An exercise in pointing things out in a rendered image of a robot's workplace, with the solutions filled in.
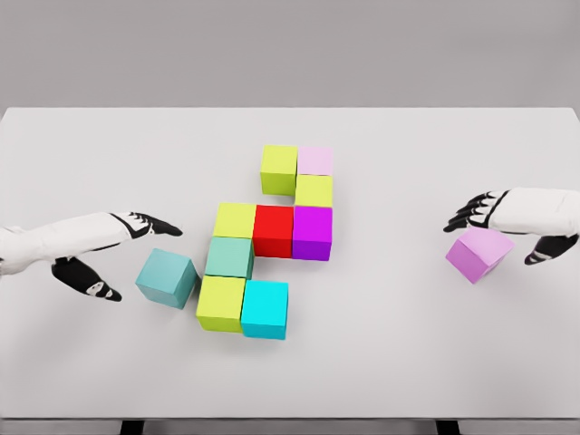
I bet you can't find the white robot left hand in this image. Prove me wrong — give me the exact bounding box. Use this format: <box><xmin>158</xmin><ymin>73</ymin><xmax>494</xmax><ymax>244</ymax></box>
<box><xmin>42</xmin><ymin>210</ymin><xmax>184</xmax><ymax>303</ymax></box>

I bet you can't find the dull teal cube block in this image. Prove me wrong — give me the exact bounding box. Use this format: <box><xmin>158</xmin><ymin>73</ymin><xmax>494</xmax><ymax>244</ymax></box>
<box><xmin>134</xmin><ymin>246</ymin><xmax>199</xmax><ymax>311</ymax></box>

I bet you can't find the pale pink cube block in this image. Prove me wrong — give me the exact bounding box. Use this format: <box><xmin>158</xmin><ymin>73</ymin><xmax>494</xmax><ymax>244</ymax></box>
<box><xmin>296</xmin><ymin>145</ymin><xmax>335</xmax><ymax>178</ymax></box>

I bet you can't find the sea green cube block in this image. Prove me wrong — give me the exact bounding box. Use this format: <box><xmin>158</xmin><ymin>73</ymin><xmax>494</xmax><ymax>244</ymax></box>
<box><xmin>203</xmin><ymin>236</ymin><xmax>256</xmax><ymax>280</ymax></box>

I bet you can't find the purple cube block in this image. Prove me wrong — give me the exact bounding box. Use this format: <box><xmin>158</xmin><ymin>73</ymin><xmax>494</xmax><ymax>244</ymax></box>
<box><xmin>291</xmin><ymin>205</ymin><xmax>334</xmax><ymax>263</ymax></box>

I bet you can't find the orchid pink cube block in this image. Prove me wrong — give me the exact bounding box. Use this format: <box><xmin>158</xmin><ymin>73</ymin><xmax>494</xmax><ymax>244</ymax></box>
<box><xmin>444</xmin><ymin>227</ymin><xmax>517</xmax><ymax>286</ymax></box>

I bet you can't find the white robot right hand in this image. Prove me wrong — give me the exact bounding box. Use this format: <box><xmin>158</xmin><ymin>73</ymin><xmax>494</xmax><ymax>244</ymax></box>
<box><xmin>442</xmin><ymin>187</ymin><xmax>580</xmax><ymax>266</ymax></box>

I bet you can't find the red cube block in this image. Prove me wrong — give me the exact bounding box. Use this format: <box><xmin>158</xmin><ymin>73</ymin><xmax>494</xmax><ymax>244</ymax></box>
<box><xmin>251</xmin><ymin>204</ymin><xmax>296</xmax><ymax>260</ymax></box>

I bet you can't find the bright cyan cube block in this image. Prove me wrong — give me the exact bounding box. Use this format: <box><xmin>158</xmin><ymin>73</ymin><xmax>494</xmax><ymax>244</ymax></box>
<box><xmin>239</xmin><ymin>279</ymin><xmax>290</xmax><ymax>342</ymax></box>

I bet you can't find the yellow-green cube block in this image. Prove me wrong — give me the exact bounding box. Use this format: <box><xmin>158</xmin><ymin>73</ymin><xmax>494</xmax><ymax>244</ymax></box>
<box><xmin>211</xmin><ymin>201</ymin><xmax>258</xmax><ymax>239</ymax></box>
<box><xmin>259</xmin><ymin>144</ymin><xmax>299</xmax><ymax>198</ymax></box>
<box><xmin>195</xmin><ymin>274</ymin><xmax>247</xmax><ymax>335</ymax></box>
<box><xmin>294</xmin><ymin>173</ymin><xmax>335</xmax><ymax>209</ymax></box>

